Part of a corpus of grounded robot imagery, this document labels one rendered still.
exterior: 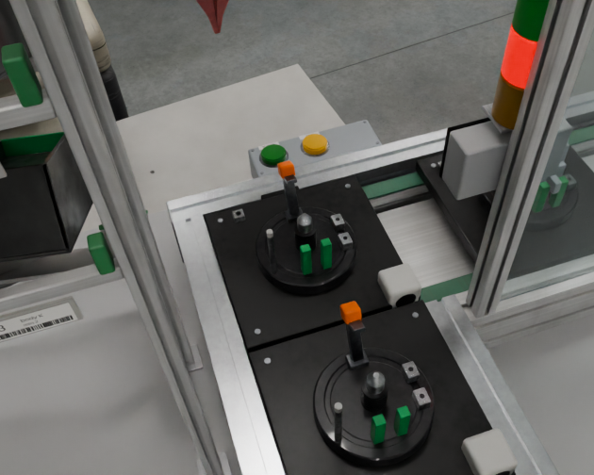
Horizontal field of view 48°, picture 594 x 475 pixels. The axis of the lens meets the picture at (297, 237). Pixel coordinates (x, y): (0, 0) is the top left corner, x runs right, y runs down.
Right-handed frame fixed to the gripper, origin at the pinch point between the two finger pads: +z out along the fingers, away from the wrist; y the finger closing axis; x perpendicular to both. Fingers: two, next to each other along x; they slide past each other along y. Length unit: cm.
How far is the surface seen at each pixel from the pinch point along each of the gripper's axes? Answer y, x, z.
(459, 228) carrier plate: 26.8, -21.4, 26.9
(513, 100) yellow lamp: 22.1, -32.5, -5.6
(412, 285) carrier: 15.7, -29.5, 24.8
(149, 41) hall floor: -4, 192, 120
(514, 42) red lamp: 21.7, -31.3, -11.2
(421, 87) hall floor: 95, 120, 122
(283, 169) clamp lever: 4.2, -11.4, 16.3
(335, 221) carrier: 9.5, -17.2, 23.1
